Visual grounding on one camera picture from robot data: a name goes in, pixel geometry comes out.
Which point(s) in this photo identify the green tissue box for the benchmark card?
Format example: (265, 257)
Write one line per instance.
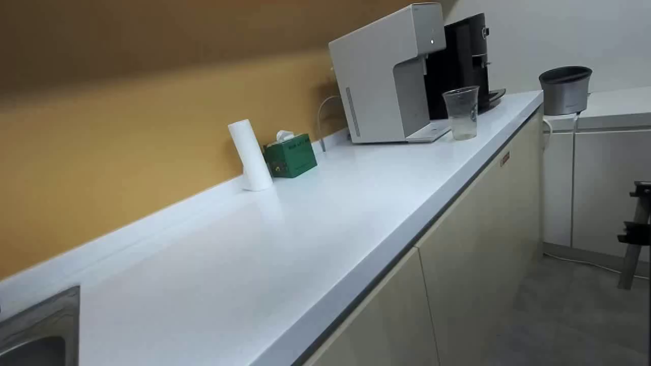
(292, 156)

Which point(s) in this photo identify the white coffee machine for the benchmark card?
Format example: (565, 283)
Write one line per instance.
(372, 74)

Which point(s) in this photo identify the black round bin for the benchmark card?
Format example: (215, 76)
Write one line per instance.
(565, 92)

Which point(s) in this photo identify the white paper roll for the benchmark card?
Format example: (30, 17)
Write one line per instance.
(249, 155)

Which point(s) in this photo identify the steel sink basin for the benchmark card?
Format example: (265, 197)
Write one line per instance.
(41, 328)

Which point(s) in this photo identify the clear plastic cup green logo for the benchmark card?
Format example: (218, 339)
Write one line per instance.
(461, 113)

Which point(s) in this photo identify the white side cabinet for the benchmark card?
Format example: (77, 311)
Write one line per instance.
(602, 190)

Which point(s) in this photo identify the beige cabinet door with sticker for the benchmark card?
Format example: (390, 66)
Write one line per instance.
(481, 257)

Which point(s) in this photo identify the black tripod stand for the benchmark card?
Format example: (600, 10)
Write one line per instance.
(634, 235)

